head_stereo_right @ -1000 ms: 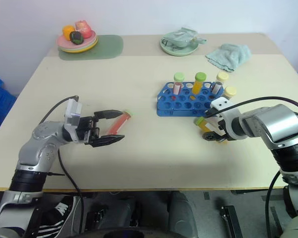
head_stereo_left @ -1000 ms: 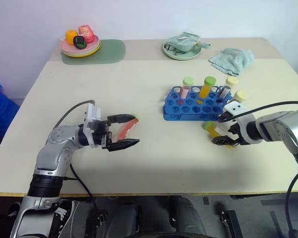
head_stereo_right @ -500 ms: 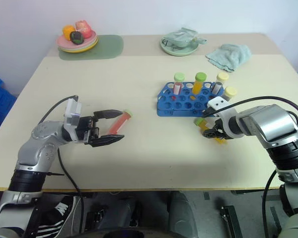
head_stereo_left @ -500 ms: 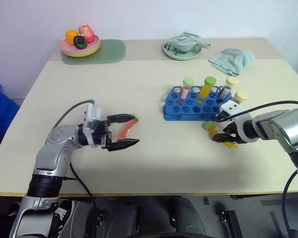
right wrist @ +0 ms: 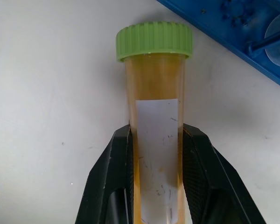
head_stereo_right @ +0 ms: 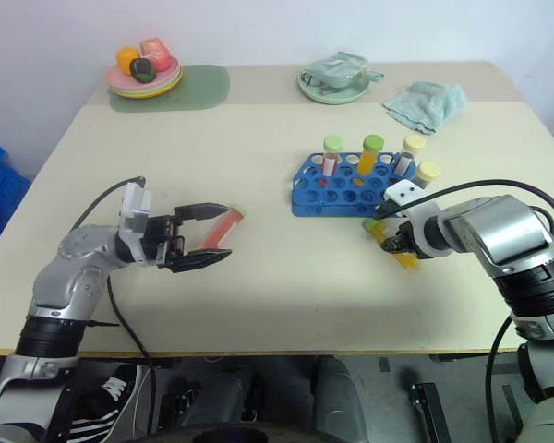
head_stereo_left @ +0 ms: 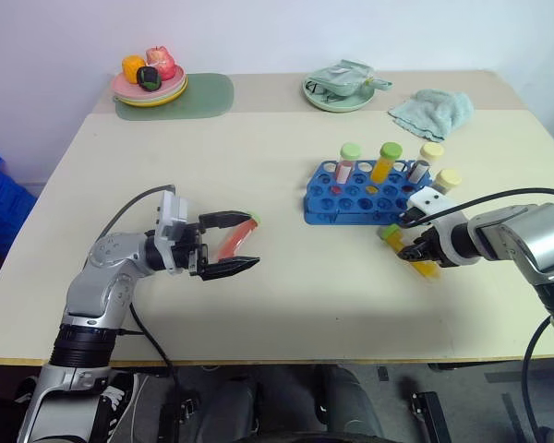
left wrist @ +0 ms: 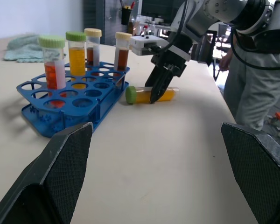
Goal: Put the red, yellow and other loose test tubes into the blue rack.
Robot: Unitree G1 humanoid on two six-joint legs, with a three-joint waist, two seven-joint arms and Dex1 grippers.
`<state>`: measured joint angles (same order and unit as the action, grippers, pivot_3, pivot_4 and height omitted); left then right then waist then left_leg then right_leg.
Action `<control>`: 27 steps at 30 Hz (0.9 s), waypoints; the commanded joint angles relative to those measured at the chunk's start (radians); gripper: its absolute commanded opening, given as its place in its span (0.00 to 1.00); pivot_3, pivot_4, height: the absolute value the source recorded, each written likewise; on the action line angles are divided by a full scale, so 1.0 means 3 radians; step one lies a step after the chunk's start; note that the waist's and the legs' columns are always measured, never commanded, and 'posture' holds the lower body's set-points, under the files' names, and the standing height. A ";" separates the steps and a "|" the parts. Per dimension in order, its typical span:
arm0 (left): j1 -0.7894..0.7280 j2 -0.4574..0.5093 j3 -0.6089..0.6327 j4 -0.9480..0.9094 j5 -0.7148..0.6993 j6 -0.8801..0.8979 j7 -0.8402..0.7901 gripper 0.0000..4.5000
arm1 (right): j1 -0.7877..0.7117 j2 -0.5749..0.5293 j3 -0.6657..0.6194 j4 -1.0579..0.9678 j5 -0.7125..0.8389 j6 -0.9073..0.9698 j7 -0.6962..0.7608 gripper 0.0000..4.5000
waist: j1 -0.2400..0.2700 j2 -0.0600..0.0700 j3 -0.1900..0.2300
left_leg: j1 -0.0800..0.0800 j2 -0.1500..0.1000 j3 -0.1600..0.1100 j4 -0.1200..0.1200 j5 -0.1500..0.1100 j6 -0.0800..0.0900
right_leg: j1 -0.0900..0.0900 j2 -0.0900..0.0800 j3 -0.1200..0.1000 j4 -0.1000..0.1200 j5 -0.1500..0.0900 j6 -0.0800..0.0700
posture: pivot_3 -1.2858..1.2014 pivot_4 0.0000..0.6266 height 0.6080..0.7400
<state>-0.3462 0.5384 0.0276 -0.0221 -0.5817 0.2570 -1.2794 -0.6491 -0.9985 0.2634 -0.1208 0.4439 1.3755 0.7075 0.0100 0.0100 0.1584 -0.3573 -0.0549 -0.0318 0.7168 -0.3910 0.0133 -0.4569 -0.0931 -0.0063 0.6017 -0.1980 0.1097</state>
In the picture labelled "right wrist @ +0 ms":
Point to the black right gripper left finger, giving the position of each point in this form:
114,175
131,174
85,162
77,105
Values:
107,177

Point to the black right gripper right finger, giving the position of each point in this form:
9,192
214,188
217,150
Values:
214,182

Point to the yellow test tube green cap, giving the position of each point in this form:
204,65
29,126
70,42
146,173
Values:
154,77

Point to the blue test tube rack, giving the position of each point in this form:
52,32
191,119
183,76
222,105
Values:
226,30

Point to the clear test tube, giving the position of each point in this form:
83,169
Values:
278,42

